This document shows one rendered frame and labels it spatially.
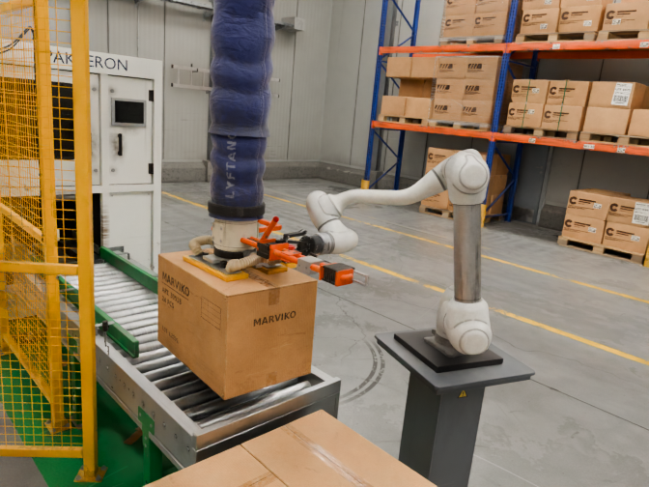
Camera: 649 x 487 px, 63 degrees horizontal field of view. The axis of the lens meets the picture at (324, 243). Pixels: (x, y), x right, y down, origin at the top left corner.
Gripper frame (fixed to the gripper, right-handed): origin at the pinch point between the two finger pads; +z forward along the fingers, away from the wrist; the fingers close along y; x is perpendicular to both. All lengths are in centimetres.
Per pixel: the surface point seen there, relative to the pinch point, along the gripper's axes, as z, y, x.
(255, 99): 1, -53, 16
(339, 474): 3, 66, -46
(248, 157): 1.8, -32.0, 17.5
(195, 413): 23, 66, 14
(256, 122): 0.3, -45.0, 16.0
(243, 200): 3.7, -15.8, 16.5
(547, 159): -835, -3, 283
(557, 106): -711, -91, 226
